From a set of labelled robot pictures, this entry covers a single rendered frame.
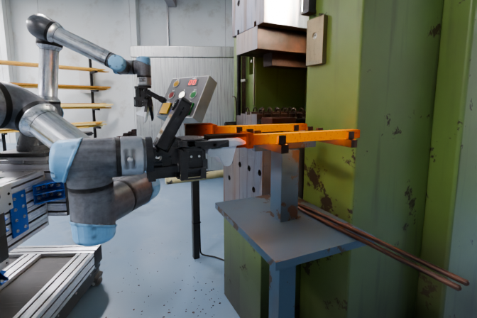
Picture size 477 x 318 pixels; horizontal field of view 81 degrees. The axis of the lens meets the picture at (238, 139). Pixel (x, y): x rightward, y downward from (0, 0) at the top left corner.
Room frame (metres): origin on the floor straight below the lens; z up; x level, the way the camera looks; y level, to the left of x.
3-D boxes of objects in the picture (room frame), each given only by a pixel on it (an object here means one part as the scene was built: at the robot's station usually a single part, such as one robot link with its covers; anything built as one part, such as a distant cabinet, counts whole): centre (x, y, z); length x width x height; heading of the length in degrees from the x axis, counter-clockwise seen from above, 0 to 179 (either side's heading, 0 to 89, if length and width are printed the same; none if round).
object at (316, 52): (1.09, -0.29, 1.27); 0.09 x 0.02 x 0.17; 27
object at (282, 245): (0.81, -0.14, 0.69); 0.40 x 0.30 x 0.02; 24
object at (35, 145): (1.34, 0.98, 0.87); 0.15 x 0.15 x 0.10
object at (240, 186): (1.36, -0.26, 0.69); 0.56 x 0.38 x 0.45; 117
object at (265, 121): (1.18, -0.17, 0.95); 0.12 x 0.09 x 0.07; 117
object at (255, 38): (1.40, -0.22, 1.32); 0.42 x 0.20 x 0.10; 117
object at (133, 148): (0.53, 0.20, 0.94); 0.08 x 0.05 x 0.08; 24
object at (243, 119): (1.40, -0.22, 0.96); 0.42 x 0.20 x 0.09; 117
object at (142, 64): (1.55, 0.52, 1.23); 0.09 x 0.08 x 0.11; 100
